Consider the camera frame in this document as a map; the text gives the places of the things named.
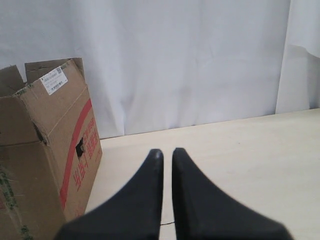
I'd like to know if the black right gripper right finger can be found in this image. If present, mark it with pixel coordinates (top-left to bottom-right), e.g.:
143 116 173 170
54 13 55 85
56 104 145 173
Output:
171 148 290 240

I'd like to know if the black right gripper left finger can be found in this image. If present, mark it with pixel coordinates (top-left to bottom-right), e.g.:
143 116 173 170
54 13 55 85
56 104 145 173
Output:
55 149 164 240

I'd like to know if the cardboard box with red print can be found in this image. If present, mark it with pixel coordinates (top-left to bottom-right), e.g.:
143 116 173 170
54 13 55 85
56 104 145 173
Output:
0 58 102 240

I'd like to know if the white backdrop curtain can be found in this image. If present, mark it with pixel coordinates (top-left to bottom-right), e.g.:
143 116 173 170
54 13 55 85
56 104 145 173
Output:
0 0 320 138

